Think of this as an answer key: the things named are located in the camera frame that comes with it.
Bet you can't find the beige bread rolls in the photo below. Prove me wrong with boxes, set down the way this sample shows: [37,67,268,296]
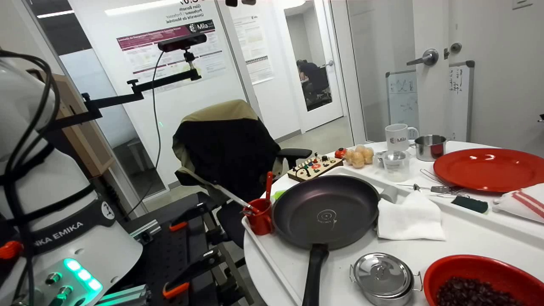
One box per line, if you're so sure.
[344,147,373,169]

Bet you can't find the large red plate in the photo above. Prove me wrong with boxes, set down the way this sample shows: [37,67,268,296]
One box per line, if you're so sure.
[433,148,544,194]

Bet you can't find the black frying pan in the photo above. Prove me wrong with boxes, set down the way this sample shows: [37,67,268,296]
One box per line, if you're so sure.
[271,176,380,306]

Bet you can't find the black office chair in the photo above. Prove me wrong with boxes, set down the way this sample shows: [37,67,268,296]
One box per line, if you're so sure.
[171,99,310,201]

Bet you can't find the white towel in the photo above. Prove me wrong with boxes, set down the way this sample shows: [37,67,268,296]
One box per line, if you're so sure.
[377,193,446,242]

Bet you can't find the black camera on mount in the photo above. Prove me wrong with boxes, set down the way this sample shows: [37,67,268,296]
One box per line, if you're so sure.
[156,35,207,53]

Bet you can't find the silver door handle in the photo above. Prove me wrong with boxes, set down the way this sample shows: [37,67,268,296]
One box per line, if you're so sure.
[407,50,438,67]

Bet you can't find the dark green sponge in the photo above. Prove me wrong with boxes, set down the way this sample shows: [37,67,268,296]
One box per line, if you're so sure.
[452,196,487,215]

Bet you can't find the small red cup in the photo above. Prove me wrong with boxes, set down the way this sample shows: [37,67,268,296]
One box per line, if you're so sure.
[244,199,273,235]

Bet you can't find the round steel lid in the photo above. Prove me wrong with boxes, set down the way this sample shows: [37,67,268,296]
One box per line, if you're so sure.
[351,252,412,306]

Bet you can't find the white mug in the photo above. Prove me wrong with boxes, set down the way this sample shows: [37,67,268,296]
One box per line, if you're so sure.
[384,125,418,152]

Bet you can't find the wooden toy board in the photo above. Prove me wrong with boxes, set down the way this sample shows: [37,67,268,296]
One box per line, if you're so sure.
[287,155,341,182]

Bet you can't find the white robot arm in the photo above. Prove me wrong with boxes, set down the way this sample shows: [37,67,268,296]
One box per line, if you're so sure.
[0,50,142,306]

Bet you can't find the clear glass cup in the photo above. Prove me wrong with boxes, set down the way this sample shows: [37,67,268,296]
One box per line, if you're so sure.
[377,152,409,182]

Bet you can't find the small steel pot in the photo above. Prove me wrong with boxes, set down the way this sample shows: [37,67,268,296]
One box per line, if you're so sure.
[414,135,445,162]

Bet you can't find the small whiteboard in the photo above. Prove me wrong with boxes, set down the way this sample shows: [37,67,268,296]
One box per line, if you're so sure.
[385,70,418,126]

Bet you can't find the red striped white cloth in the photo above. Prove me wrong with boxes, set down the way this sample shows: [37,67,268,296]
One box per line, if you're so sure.
[494,184,544,225]

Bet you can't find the red bowl with beans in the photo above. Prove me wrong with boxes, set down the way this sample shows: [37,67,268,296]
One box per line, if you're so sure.
[423,256,544,306]

